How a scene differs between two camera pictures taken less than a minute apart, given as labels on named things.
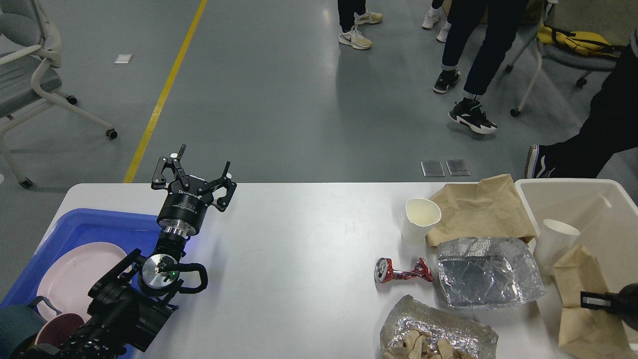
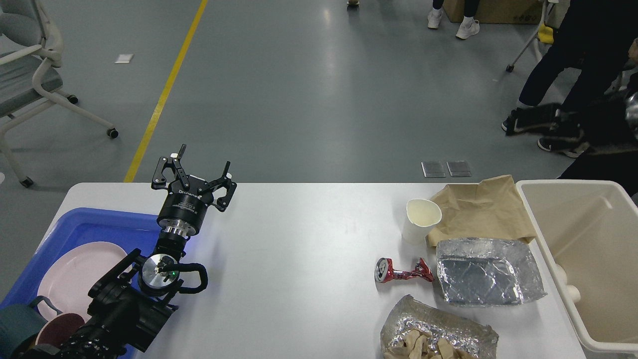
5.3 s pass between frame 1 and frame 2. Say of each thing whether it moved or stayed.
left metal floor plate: stayed
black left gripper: stayed
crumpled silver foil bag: stayed
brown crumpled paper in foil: stayed
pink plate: stayed
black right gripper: moved
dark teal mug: stayed
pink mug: stayed
